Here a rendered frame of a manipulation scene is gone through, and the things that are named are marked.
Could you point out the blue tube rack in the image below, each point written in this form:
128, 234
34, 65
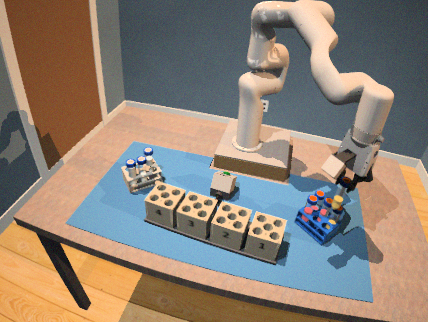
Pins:
323, 235

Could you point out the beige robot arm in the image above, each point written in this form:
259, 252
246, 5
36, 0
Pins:
307, 18

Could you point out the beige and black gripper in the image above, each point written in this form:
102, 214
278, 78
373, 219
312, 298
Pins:
363, 164

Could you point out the clear conical tube with red liquid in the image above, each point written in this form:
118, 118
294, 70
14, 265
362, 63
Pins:
309, 207

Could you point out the light blue bench mat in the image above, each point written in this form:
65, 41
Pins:
339, 267

